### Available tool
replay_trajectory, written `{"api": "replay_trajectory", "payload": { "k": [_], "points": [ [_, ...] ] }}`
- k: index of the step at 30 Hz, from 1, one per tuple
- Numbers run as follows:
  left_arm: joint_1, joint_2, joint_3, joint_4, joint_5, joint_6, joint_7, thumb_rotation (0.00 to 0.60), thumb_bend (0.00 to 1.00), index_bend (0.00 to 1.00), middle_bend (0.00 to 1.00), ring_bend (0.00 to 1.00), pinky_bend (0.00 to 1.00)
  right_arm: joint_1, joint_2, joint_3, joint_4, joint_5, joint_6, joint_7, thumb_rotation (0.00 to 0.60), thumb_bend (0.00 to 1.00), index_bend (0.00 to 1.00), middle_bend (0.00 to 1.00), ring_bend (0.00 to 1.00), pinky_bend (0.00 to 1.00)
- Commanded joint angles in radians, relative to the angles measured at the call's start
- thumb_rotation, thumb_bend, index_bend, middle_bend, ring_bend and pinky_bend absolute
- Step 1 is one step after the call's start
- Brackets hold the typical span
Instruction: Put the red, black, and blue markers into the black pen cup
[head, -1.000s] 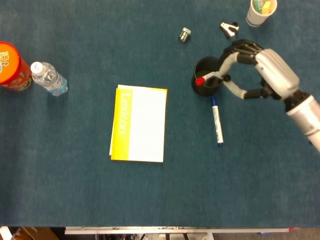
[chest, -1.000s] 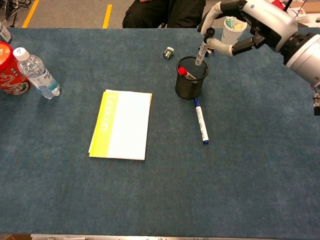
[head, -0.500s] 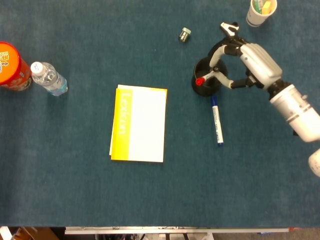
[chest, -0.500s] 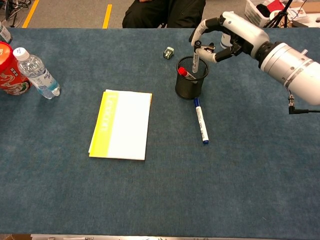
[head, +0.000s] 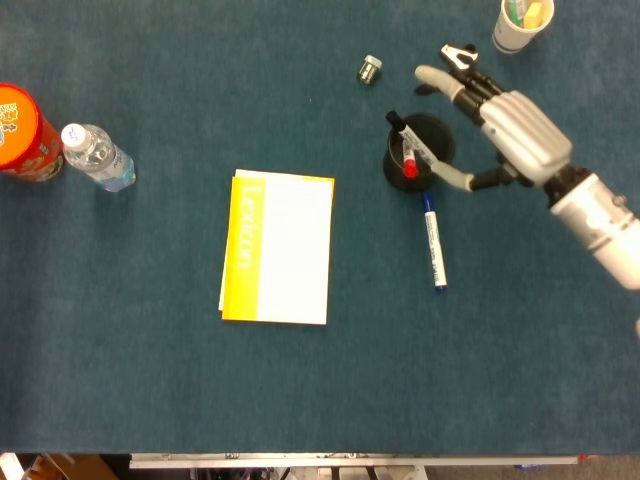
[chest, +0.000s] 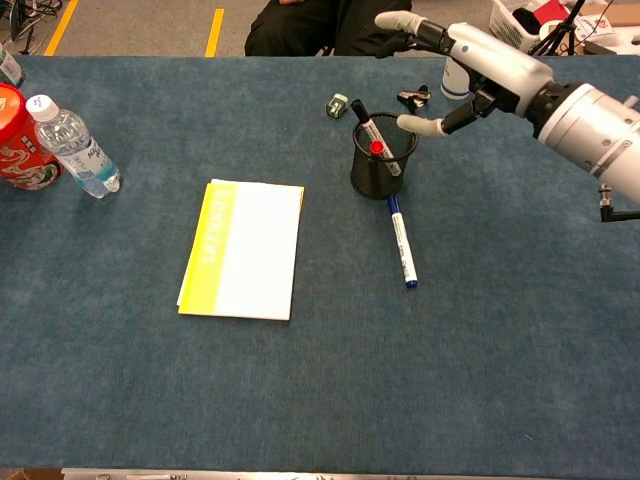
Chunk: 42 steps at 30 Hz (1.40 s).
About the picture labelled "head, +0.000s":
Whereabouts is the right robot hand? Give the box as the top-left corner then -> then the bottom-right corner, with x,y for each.
413,63 -> 574,193

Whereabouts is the blue whiteboard marker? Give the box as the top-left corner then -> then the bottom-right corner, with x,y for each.
421,191 -> 450,294

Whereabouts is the black whiteboard marker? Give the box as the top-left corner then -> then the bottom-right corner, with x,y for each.
384,110 -> 439,169

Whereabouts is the small green pencil sharpener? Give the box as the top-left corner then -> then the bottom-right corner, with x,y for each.
355,54 -> 384,87

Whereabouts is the brown cardboard box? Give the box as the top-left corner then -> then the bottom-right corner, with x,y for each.
22,453 -> 119,480

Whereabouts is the clear plastic water bottle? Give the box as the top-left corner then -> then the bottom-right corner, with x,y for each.
60,123 -> 137,193

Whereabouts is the yellow and white notebook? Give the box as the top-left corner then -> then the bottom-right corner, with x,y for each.
218,168 -> 336,327

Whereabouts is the metal table frame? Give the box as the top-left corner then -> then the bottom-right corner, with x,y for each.
128,453 -> 579,472

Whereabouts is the white paper cup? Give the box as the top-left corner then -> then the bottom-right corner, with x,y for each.
491,0 -> 556,55

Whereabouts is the blue felt table cover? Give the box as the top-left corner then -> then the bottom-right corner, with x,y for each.
0,0 -> 640,456

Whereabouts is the red orange snack can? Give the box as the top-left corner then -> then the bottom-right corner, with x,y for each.
0,82 -> 65,183

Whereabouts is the yellow eraser block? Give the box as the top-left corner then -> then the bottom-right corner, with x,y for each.
522,1 -> 545,28

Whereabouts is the black mesh pen holder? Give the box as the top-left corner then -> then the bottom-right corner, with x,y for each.
382,113 -> 457,194

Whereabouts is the red whiteboard marker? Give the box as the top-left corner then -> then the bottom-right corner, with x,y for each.
401,143 -> 422,180

